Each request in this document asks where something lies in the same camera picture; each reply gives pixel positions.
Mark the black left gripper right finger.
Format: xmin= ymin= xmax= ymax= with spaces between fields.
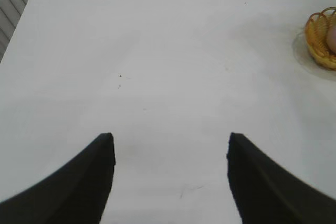
xmin=226 ymin=132 xmax=336 ymax=224

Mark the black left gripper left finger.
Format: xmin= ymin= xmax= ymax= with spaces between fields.
xmin=0 ymin=132 xmax=116 ymax=224

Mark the yellow woven wicker basket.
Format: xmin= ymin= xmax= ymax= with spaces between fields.
xmin=304 ymin=6 xmax=336 ymax=71

